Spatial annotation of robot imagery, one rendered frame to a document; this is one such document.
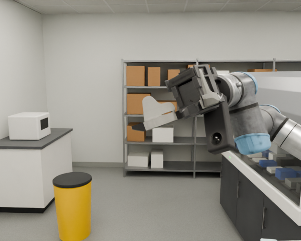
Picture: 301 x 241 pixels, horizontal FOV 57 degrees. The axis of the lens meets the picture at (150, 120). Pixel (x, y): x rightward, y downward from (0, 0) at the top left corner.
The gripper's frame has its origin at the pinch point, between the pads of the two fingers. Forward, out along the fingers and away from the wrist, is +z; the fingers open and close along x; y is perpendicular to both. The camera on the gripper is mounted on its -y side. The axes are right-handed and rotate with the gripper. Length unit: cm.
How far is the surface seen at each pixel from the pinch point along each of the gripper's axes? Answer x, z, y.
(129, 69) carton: -269, -304, 116
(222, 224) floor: -166, -246, -127
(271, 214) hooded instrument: -75, -185, -94
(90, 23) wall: -315, -301, 224
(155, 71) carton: -237, -326, 96
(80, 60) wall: -356, -286, 174
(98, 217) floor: -279, -164, -72
